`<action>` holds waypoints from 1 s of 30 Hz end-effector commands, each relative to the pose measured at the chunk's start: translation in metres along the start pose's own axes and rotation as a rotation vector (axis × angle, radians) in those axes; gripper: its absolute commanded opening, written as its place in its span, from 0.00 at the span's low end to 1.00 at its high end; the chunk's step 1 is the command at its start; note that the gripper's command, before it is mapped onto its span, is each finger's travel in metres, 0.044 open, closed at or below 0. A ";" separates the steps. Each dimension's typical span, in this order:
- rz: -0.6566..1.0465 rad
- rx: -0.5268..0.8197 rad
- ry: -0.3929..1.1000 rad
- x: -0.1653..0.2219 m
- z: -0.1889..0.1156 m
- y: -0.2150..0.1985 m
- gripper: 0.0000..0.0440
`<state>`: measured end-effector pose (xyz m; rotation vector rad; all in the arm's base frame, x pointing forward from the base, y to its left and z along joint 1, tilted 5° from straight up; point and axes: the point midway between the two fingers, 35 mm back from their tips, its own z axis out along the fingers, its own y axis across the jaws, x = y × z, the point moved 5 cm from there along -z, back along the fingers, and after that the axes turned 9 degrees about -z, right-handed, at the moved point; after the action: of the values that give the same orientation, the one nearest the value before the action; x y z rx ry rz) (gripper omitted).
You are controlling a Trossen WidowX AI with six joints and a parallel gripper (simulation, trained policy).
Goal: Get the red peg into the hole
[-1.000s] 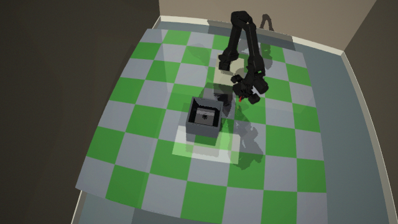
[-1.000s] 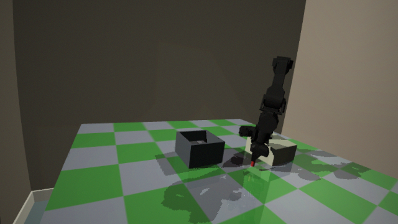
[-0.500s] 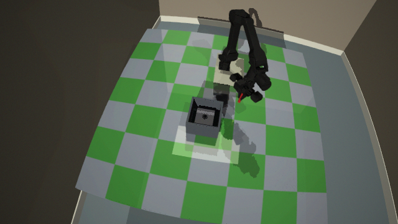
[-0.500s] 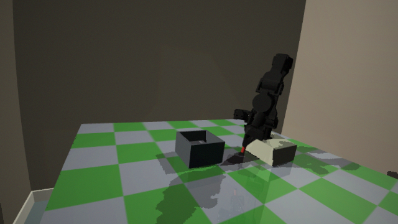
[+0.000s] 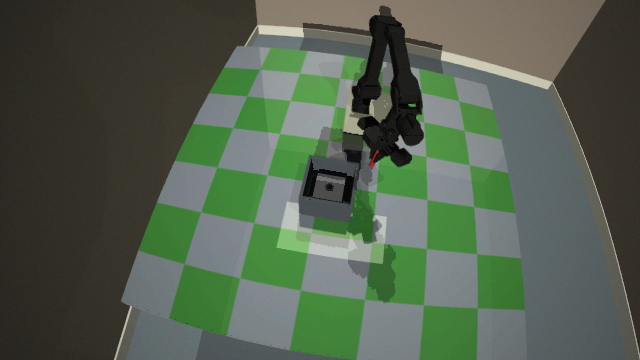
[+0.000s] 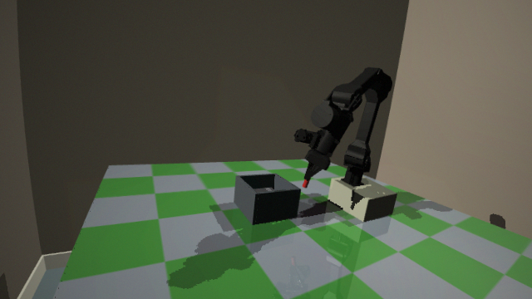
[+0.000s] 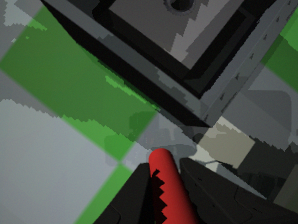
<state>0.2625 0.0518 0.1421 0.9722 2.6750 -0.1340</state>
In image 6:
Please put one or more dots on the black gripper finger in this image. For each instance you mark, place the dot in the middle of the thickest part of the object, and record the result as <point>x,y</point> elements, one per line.
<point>311,170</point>

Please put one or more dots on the red peg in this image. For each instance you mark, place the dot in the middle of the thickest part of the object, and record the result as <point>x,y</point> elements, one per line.
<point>306,182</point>

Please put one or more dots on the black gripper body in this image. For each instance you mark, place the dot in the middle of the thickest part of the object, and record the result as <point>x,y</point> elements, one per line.
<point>323,149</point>

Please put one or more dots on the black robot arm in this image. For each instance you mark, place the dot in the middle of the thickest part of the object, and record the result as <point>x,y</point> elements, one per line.
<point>330,116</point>

